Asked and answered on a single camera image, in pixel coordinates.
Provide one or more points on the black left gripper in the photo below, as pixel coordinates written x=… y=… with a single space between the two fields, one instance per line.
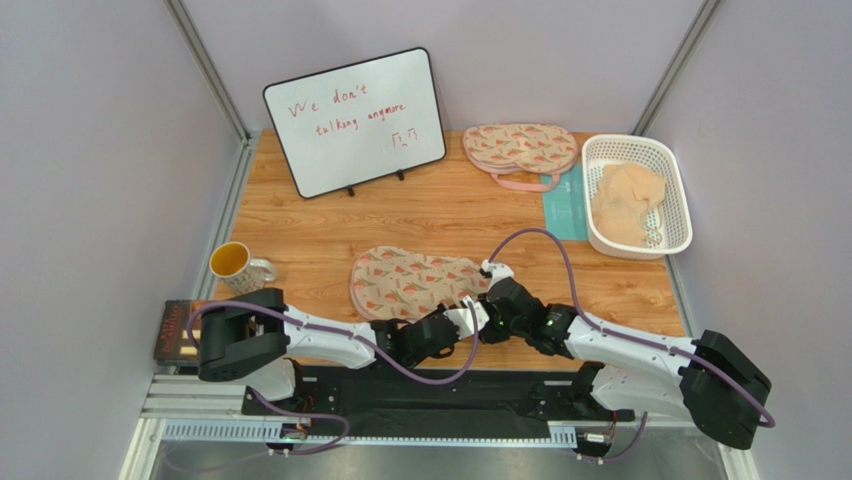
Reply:
x=441 y=308

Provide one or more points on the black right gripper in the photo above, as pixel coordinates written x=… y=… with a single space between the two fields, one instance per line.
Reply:
x=501 y=291

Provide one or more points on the floral mesh laundry bag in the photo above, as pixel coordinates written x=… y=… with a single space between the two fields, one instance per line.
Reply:
x=389 y=282

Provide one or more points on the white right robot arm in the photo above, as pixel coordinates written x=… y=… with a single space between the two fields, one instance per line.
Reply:
x=707 y=380

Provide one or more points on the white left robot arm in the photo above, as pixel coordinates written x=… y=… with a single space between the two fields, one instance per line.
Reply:
x=255 y=340

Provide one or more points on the stacked floral laundry bags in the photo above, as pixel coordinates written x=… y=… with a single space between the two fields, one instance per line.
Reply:
x=504 y=149

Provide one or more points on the teal card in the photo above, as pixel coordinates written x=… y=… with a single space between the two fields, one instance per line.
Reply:
x=564 y=207

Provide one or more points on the beige bras in basket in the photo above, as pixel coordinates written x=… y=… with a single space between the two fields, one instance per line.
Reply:
x=627 y=194

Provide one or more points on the white plastic basket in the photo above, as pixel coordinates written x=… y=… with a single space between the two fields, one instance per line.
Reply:
x=672 y=217

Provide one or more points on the yellow patterned mug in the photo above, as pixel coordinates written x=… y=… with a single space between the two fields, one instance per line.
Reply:
x=234 y=265

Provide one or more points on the whiteboard with red writing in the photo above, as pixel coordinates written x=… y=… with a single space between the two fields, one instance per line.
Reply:
x=356 y=123

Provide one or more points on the dark book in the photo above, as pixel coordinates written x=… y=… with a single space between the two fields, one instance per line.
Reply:
x=173 y=347

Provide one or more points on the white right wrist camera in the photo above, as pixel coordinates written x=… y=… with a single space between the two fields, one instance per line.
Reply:
x=494 y=271

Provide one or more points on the aluminium frame rail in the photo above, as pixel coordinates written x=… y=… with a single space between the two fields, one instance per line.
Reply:
x=200 y=410

